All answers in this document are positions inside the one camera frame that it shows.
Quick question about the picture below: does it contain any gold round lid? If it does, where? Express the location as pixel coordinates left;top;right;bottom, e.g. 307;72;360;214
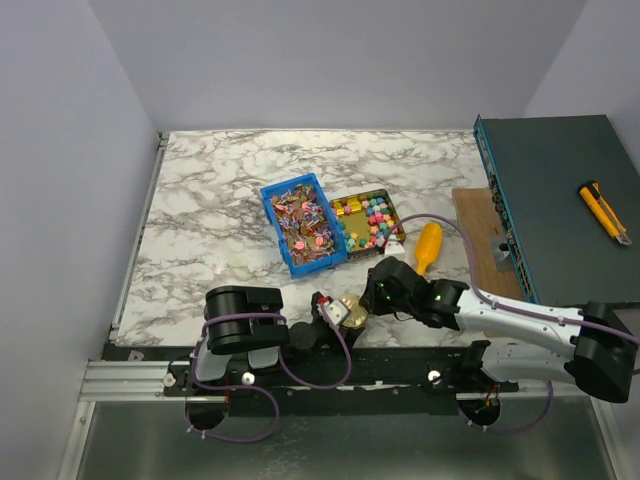
340;293;369;329

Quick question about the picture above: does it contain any yellow plastic scoop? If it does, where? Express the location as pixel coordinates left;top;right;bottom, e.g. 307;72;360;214
414;222;443;275

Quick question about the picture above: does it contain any metal tin of star candies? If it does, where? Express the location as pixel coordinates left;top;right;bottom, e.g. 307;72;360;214
330;189;400;261

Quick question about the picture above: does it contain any blue plastic candy bin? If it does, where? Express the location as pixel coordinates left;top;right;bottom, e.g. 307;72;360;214
260;173;347;278

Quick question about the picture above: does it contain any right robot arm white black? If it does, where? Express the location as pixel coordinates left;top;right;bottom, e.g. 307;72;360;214
359;257;639;404

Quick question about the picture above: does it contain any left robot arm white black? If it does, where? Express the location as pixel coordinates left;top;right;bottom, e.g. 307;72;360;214
187;286;368;395

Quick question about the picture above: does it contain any wooden board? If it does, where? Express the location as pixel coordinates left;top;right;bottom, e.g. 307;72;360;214
451;187;526;339

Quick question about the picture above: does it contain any dark green box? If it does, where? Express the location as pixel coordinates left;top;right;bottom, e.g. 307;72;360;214
473;115;639;309

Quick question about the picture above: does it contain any yellow utility knife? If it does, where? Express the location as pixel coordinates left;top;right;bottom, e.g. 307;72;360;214
578;180;632;246

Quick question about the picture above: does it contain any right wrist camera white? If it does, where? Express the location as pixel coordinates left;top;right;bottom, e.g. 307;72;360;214
383;240;406;261

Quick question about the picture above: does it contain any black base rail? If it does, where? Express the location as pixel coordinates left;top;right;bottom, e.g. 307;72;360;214
164;341;518;417

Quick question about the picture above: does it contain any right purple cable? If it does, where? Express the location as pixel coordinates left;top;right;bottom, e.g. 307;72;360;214
387;213;640;435

